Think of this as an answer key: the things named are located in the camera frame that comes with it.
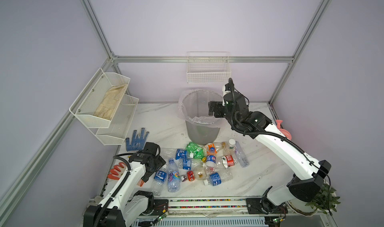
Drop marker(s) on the red label clear bottle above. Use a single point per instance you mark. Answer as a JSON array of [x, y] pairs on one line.
[[226, 162]]

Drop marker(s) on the aluminium frame corner post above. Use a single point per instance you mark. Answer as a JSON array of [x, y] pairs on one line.
[[314, 22], [91, 14]]

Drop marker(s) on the red cap round bottle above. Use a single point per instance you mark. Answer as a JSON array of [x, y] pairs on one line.
[[191, 176]]

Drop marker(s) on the aluminium frame corner post left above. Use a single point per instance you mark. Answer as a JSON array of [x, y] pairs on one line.
[[91, 14]]

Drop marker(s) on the clear bottle blue label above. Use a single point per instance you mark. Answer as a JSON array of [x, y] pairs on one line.
[[160, 178]]

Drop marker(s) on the beige cloth glove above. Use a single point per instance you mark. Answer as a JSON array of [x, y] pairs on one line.
[[110, 102]]

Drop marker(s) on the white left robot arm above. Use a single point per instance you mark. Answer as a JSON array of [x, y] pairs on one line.
[[122, 206]]

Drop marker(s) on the white cap clear bottle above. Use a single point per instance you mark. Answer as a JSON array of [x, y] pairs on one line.
[[235, 148]]

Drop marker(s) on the white mesh lower shelf tray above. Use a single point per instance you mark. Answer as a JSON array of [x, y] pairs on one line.
[[116, 134]]

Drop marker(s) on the pepsi label plastic bottle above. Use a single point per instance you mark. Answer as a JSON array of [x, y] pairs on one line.
[[211, 159]]

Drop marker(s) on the aluminium frame horizontal bar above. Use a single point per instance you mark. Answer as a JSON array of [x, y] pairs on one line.
[[182, 59]]

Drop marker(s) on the orange label plastic bottle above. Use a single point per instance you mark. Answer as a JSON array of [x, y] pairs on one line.
[[214, 148]]

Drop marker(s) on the white wire wall basket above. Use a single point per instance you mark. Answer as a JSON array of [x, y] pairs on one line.
[[208, 72]]

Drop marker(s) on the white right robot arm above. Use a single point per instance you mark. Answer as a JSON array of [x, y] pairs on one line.
[[309, 173]]

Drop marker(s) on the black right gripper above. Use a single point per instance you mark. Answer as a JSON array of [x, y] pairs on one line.
[[215, 104]]

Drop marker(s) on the green crushed plastic bottle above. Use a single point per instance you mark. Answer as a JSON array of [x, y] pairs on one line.
[[194, 151]]

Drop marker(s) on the metal base rail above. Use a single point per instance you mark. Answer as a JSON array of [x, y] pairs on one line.
[[212, 212]]

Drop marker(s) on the blue label bottle front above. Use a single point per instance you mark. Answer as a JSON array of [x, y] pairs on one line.
[[218, 178]]

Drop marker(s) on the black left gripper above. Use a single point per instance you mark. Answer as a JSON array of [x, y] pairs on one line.
[[159, 162]]

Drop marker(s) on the pink plastic watering can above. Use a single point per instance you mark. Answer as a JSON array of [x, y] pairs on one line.
[[282, 130]]

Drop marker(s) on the white mesh upper shelf tray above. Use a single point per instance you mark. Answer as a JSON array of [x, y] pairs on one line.
[[97, 105]]

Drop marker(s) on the blue label bottle middle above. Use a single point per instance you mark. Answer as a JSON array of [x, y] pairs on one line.
[[190, 164]]

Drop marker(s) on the colourful label water bottle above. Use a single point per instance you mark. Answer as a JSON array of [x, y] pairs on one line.
[[174, 180]]

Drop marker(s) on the aluminium frame corner post right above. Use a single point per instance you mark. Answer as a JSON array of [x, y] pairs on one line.
[[314, 22]]

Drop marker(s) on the grey mesh waste bin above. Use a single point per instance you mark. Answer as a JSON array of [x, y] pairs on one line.
[[201, 135]]

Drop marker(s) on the white mesh shelf tray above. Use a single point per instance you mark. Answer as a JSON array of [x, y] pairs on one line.
[[97, 105], [116, 134]]

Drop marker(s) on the blue knitted work glove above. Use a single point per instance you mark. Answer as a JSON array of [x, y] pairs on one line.
[[137, 141]]

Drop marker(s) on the potted green plant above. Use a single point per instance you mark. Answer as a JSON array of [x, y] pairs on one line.
[[325, 200]]

